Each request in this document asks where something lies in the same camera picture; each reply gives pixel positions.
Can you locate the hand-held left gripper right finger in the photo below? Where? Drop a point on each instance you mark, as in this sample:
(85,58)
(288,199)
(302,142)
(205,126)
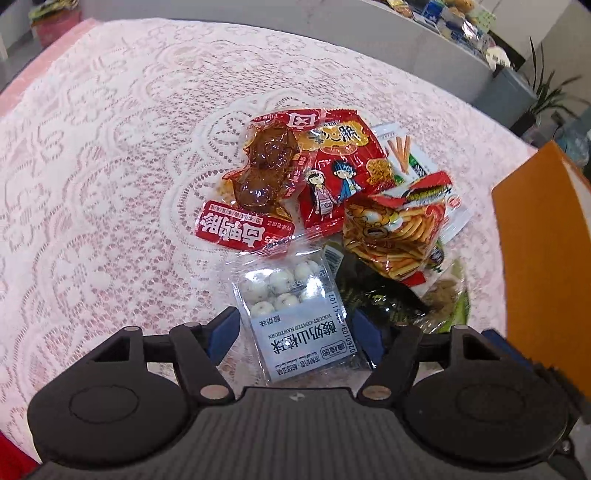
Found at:
(369,337)

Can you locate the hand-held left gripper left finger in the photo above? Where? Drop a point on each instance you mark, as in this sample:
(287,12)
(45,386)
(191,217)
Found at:
(221,334)

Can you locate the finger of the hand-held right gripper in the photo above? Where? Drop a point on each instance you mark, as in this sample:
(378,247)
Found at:
(496,338)

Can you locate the clear white hawthorn ball packet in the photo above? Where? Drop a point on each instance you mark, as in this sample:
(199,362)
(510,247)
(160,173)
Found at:
(300,332)

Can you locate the red yellow stick snack packet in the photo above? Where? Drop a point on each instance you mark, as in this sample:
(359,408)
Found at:
(392,235)

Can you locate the braised duck leg packet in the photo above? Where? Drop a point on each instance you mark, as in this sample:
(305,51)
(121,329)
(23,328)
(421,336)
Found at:
(235,228)
(272,147)

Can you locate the orange storage box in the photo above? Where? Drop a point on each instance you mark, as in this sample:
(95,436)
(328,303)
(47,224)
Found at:
(540,240)

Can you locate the red cartoon snack packet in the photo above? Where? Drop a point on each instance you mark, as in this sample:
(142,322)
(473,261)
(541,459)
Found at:
(332,184)

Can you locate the dark seaweed snack packet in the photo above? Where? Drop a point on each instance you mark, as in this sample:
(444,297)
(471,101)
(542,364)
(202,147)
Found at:
(369,286)

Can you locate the green snack packet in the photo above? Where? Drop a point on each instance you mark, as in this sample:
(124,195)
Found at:
(450,300)

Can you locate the white breadstick snack packet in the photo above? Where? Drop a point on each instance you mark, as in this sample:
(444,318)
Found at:
(406,152)

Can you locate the white lace tablecloth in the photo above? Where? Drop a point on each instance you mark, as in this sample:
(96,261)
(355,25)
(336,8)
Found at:
(115,161)

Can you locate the large blue water bottle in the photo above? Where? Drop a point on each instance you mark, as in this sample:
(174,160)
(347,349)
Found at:
(575,143)

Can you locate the potted plant with black pot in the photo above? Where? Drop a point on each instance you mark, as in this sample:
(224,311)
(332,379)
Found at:
(524,122)

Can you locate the red cloth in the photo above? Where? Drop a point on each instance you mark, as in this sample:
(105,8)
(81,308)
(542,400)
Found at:
(11,450)

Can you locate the round wooden sign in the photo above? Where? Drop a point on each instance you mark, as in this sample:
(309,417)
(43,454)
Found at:
(496,57)

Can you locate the white curved counter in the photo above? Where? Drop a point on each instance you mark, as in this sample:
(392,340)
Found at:
(392,46)

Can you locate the green printed box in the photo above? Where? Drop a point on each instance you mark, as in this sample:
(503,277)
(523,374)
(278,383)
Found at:
(480,21)

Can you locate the pink checked tablecloth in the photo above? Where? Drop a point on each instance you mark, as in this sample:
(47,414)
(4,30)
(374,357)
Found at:
(27,78)

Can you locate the blue box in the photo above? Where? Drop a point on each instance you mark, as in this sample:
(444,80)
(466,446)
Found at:
(434,9)

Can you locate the brown teddy bear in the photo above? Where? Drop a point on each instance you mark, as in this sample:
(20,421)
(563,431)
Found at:
(459,4)

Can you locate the pink box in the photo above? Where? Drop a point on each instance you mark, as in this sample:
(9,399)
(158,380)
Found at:
(60,32)

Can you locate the yellow green snack packets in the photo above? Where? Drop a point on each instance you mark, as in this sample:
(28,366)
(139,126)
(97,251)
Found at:
(55,8)

